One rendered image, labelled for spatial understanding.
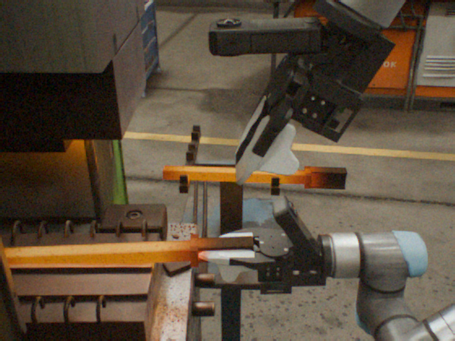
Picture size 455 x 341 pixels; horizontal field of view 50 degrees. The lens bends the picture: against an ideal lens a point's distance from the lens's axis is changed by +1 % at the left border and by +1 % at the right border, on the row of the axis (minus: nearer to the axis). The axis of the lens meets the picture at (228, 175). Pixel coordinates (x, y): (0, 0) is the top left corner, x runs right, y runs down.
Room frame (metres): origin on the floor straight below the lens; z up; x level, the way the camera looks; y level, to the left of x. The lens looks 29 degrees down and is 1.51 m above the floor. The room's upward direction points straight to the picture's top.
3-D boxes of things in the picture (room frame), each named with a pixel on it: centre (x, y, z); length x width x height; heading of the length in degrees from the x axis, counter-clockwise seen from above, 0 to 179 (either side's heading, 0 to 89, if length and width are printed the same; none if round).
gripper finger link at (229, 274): (0.62, 0.00, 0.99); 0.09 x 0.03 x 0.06; 93
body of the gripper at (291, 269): (0.64, -0.10, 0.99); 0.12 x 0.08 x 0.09; 91
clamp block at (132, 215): (0.79, 0.19, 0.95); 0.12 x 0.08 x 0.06; 90
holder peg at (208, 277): (0.73, 0.05, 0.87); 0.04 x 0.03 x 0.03; 90
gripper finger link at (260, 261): (0.62, -0.04, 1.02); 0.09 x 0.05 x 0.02; 93
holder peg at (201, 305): (0.65, 0.04, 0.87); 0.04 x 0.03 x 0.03; 90
